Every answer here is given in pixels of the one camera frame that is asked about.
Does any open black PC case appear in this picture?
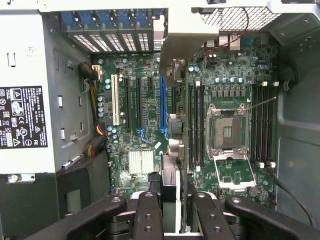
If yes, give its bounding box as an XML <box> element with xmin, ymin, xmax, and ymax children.
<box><xmin>0</xmin><ymin>0</ymin><xmax>320</xmax><ymax>240</ymax></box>

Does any green motherboard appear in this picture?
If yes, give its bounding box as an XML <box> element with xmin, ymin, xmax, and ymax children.
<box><xmin>91</xmin><ymin>34</ymin><xmax>280</xmax><ymax>208</ymax></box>

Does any long black expansion slot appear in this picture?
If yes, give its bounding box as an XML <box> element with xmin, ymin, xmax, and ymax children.
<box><xmin>125</xmin><ymin>76</ymin><xmax>133</xmax><ymax>129</ymax></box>
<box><xmin>135</xmin><ymin>76</ymin><xmax>142</xmax><ymax>129</ymax></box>

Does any silver coin battery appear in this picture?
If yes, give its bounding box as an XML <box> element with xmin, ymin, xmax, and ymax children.
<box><xmin>248</xmin><ymin>186</ymin><xmax>261</xmax><ymax>199</ymax></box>

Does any white expansion slot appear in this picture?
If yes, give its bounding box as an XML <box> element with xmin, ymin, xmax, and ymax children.
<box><xmin>111</xmin><ymin>73</ymin><xmax>120</xmax><ymax>127</ymax></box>

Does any grey power supply unit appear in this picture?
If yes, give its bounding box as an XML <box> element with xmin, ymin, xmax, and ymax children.
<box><xmin>0</xmin><ymin>12</ymin><xmax>94</xmax><ymax>176</ymax></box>

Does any thin black wire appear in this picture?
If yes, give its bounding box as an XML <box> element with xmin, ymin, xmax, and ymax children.
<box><xmin>266</xmin><ymin>164</ymin><xmax>316</xmax><ymax>227</ymax></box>

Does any red black twisted wire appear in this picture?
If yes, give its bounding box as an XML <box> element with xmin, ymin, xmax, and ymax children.
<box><xmin>199</xmin><ymin>7</ymin><xmax>251</xmax><ymax>55</ymax></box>

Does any thin metal locking lever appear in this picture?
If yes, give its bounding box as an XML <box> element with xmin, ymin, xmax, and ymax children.
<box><xmin>246</xmin><ymin>96</ymin><xmax>278</xmax><ymax>111</ymax></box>

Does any yellow black power wire bundle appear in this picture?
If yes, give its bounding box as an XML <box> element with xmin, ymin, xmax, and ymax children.
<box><xmin>83</xmin><ymin>135</ymin><xmax>109</xmax><ymax>159</ymax></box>
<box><xmin>78</xmin><ymin>61</ymin><xmax>108</xmax><ymax>137</ymax></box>

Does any CPU socket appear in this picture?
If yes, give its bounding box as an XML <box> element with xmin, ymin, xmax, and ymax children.
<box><xmin>206</xmin><ymin>102</ymin><xmax>251</xmax><ymax>161</ymax></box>

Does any silver socket cover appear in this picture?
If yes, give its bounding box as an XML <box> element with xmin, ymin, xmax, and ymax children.
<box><xmin>213</xmin><ymin>152</ymin><xmax>258</xmax><ymax>193</ymax></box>

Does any blue expansion slot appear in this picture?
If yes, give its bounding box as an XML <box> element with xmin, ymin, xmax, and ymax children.
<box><xmin>159</xmin><ymin>75</ymin><xmax>168</xmax><ymax>136</ymax></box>

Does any black RAM slot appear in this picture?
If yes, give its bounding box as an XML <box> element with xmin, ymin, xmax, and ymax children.
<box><xmin>199</xmin><ymin>82</ymin><xmax>205</xmax><ymax>169</ymax></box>
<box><xmin>187</xmin><ymin>82</ymin><xmax>194</xmax><ymax>169</ymax></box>
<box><xmin>257</xmin><ymin>82</ymin><xmax>264</xmax><ymax>168</ymax></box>
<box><xmin>193</xmin><ymin>82</ymin><xmax>200</xmax><ymax>172</ymax></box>
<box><xmin>263</xmin><ymin>82</ymin><xmax>269</xmax><ymax>168</ymax></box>
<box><xmin>251</xmin><ymin>82</ymin><xmax>258</xmax><ymax>168</ymax></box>
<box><xmin>268</xmin><ymin>82</ymin><xmax>275</xmax><ymax>168</ymax></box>

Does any silver chipset heatsink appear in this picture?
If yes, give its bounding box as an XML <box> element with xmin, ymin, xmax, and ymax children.
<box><xmin>128</xmin><ymin>149</ymin><xmax>155</xmax><ymax>175</ymax></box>

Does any black air shroud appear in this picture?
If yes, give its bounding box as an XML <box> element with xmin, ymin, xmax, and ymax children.
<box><xmin>56</xmin><ymin>149</ymin><xmax>111</xmax><ymax>221</ymax></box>

